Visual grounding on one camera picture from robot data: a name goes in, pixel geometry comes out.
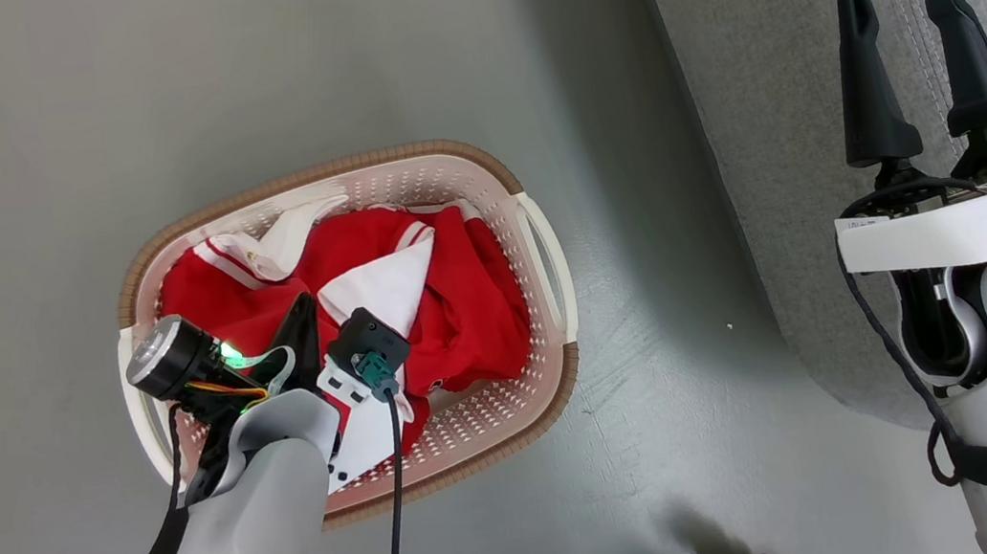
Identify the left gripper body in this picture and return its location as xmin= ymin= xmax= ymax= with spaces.
xmin=119 ymin=299 xmax=302 ymax=435

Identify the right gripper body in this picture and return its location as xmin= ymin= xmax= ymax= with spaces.
xmin=820 ymin=97 xmax=987 ymax=283

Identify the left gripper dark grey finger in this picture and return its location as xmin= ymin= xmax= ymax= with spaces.
xmin=265 ymin=290 xmax=331 ymax=395

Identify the red garment with white trim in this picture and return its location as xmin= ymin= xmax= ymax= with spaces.
xmin=147 ymin=195 xmax=369 ymax=374

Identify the red white sports jersey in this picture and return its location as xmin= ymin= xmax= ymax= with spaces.
xmin=293 ymin=189 xmax=548 ymax=470

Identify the cream perforated plastic laundry basket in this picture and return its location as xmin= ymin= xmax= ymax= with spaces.
xmin=93 ymin=123 xmax=603 ymax=554

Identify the grey fabric sofa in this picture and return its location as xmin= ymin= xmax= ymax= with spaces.
xmin=634 ymin=0 xmax=987 ymax=463

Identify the black left camera cable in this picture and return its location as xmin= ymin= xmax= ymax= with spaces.
xmin=355 ymin=379 xmax=424 ymax=554

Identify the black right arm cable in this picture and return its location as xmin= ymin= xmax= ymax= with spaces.
xmin=826 ymin=171 xmax=987 ymax=512

